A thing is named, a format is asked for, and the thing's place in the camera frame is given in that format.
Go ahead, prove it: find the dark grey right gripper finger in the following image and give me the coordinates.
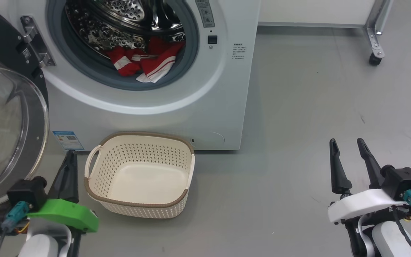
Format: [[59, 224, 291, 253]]
[[329, 138, 353, 195], [357, 138, 385, 190]]

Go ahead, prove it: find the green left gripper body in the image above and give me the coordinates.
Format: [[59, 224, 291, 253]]
[[27, 199, 99, 233]]

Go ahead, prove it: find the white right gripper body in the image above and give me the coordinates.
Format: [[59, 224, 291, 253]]
[[328, 188, 409, 224]]

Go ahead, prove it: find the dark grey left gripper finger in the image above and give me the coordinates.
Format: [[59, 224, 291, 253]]
[[49, 151, 71, 201], [63, 150, 80, 204]]

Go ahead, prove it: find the cream perforated laundry basket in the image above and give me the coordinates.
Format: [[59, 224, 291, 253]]
[[83, 132, 196, 219]]

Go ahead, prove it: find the white washing machine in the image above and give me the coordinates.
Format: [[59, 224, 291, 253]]
[[0, 0, 261, 152]]

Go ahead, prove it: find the metal door hinge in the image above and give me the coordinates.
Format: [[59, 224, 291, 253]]
[[20, 16, 56, 68]]

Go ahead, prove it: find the blue energy label sticker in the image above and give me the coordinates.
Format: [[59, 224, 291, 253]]
[[52, 131, 85, 151]]

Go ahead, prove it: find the grey warning label sticker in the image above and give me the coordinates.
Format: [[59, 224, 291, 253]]
[[196, 0, 215, 28]]

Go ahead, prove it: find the black cable teal plug left arm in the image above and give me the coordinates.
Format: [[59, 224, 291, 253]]
[[0, 201, 29, 257]]

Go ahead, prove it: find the metal frame leg with caster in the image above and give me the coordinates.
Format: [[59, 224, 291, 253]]
[[364, 0, 393, 66]]

